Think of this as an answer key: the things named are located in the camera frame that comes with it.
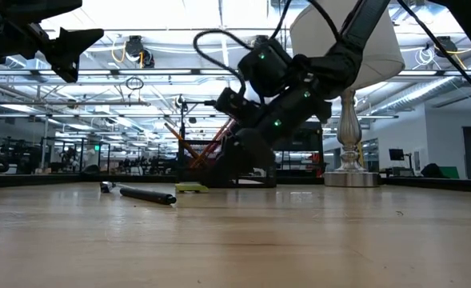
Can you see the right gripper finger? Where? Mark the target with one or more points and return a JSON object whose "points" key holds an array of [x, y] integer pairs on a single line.
{"points": [[219, 172], [253, 164]]}

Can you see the black pen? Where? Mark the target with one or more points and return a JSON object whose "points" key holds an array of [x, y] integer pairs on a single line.
{"points": [[147, 195]]}

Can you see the black monitor on stand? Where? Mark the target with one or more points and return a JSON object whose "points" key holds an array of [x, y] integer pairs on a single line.
{"points": [[303, 142]]}

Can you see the white shade silver lamp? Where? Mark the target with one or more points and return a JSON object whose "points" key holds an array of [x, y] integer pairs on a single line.
{"points": [[349, 132]]}

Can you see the black binder clip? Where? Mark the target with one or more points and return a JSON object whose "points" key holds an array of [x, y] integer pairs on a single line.
{"points": [[106, 186]]}

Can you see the yellow-green sponge block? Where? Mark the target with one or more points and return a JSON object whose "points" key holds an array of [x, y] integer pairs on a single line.
{"points": [[191, 187]]}

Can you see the yellow pencil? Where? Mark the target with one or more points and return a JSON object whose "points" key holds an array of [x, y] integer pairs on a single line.
{"points": [[179, 140]]}

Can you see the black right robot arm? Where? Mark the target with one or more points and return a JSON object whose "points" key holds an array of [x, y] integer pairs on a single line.
{"points": [[359, 36]]}

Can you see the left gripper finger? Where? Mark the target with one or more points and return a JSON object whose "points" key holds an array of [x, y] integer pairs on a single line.
{"points": [[69, 48]]}

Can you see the small black monitor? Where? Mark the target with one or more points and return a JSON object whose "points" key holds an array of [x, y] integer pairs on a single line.
{"points": [[396, 154]]}

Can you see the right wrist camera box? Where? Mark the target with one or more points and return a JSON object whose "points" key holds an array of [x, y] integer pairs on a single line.
{"points": [[235, 106]]}

